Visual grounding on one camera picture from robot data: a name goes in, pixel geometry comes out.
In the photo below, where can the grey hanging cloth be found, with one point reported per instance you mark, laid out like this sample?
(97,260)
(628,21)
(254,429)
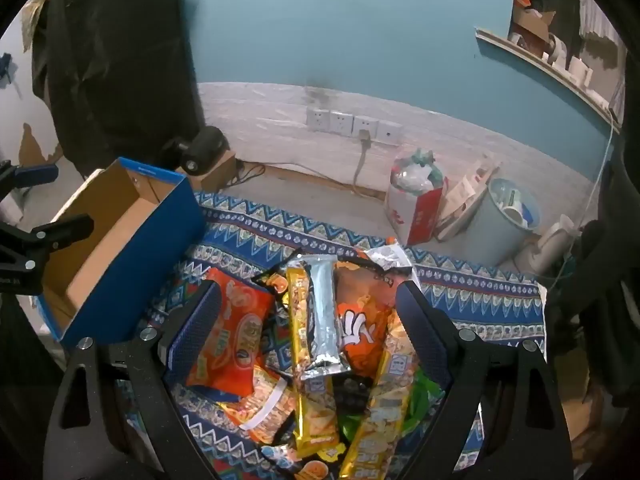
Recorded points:
(600,20)

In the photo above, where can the brown paper bag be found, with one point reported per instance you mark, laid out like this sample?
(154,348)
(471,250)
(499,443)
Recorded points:
(462,195)

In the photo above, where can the large orange chip bag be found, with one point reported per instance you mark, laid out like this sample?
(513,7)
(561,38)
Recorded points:
(365,320)

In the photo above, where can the blue clip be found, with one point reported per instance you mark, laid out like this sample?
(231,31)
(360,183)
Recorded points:
(4,67)

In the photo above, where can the orange snack bag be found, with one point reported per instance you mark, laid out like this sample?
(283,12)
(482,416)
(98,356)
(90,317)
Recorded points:
(235,330)

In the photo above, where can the wall shelf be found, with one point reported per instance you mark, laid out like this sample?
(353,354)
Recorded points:
(550,67)

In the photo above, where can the orange and white snack packet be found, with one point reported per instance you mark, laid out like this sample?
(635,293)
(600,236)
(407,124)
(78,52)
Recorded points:
(260,405)

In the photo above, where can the small cardboard box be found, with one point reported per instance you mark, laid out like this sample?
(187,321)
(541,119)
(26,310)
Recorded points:
(220,172)

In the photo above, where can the red and white bag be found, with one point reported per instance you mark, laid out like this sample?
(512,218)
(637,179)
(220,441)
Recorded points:
(417,215)

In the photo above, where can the dark cloth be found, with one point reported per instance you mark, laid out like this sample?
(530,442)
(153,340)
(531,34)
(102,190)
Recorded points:
(610,260)

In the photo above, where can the blue patterned tablecloth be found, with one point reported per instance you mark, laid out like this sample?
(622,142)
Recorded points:
(300,225)

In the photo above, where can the white kettle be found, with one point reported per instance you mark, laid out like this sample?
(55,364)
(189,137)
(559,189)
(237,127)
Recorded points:
(545,245)

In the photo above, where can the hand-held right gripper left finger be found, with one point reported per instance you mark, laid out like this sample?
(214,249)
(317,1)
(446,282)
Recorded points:
(192,330)

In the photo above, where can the light blue bin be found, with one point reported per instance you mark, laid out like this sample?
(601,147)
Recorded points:
(492,230)

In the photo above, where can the yellow snack strip packet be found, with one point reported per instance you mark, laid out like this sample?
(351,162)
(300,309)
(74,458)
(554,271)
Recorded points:
(315,420)
(380,410)

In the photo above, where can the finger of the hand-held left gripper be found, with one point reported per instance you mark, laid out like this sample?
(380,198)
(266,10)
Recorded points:
(35,175)
(60,232)

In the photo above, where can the blue cardboard box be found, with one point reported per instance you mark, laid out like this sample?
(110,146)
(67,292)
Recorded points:
(150,260)

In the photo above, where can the silver snack wrapper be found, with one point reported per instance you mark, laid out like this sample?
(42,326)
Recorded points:
(322,310)

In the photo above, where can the green snack bag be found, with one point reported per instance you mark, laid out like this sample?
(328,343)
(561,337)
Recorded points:
(425,400)

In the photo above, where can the open brown cardboard box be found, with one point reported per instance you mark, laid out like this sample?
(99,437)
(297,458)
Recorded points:
(532,22)

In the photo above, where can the black hanging cloth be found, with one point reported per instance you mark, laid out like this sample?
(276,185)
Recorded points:
(115,60)

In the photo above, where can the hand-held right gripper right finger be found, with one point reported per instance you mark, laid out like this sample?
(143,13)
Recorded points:
(422,332)

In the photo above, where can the white wall socket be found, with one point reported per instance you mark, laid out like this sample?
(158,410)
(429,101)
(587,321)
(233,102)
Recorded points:
(318,119)
(365,127)
(342,123)
(389,132)

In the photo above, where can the black packet with yellow label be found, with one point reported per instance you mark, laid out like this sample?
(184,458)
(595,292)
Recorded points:
(272,285)

